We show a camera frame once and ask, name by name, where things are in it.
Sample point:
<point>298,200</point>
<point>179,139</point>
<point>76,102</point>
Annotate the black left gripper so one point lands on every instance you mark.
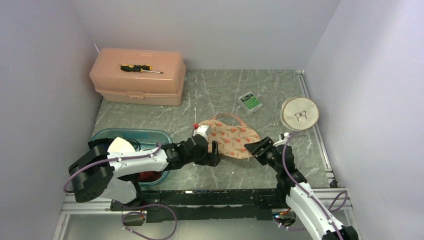
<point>211,158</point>

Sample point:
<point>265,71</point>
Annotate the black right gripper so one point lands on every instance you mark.
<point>254,148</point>

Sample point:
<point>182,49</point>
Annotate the floral mesh laundry bag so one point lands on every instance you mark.
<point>231,138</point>

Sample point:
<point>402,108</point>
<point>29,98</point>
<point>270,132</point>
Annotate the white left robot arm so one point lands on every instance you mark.
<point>100,173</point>

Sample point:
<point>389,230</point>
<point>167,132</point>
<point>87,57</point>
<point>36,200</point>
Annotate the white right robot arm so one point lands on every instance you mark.
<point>294,190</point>

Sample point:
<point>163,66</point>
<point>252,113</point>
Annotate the white green small box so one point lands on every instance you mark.
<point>249,103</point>

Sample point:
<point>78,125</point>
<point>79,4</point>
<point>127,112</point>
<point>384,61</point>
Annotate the round white mesh pouch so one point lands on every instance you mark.
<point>299,113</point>

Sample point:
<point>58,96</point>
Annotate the red cloth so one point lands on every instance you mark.
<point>149,176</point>

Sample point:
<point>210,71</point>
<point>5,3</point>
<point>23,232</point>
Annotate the pink plastic storage box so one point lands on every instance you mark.
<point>144,88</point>

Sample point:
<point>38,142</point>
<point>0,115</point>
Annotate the black yellow screwdriver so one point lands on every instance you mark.
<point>139,69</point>

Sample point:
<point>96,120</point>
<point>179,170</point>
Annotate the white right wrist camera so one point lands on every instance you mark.
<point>284,136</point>

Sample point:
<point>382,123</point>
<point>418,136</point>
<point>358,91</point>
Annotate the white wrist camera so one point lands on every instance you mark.
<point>202,130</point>
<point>284,136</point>

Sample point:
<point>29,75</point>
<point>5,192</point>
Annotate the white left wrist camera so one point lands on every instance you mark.
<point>202,130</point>

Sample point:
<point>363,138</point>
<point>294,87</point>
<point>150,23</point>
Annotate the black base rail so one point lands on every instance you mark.
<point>206,204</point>

